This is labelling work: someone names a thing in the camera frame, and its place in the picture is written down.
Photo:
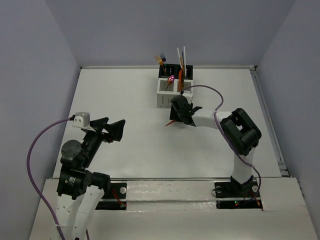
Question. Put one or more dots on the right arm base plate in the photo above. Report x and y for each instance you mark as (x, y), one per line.
(228, 199)

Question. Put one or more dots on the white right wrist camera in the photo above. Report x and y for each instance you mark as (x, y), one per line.
(188, 94)

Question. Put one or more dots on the yellow black handled knife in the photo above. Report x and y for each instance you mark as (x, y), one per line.
(182, 78)

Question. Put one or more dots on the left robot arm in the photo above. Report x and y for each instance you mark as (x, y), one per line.
(79, 190)

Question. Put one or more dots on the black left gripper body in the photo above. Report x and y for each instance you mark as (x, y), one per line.
(101, 128)

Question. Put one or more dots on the iridescent rainbow metal fork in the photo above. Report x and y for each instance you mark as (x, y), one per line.
(163, 58)

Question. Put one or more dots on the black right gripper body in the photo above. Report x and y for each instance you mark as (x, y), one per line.
(176, 114)

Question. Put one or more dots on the orange plastic spoon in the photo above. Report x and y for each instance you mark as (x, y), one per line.
(169, 123)

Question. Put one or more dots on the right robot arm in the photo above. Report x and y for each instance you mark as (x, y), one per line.
(236, 127)

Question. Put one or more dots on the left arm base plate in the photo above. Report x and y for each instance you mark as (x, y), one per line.
(111, 197)

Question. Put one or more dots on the white utensil caddy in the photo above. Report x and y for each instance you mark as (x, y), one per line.
(164, 97)

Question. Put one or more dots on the black utensil caddy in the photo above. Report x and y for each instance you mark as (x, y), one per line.
(174, 69)

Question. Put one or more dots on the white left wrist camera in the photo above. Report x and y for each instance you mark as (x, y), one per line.
(81, 120)

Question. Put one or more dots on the aluminium table rail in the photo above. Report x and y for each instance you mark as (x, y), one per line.
(270, 127)

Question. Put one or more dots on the orange red chopstick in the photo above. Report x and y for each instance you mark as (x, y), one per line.
(183, 61)

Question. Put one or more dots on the gold metal spoon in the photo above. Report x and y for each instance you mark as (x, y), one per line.
(170, 81)

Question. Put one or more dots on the amber plastic fork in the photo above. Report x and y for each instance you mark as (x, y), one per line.
(160, 62)

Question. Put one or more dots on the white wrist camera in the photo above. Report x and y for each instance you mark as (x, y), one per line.
(188, 94)
(81, 120)

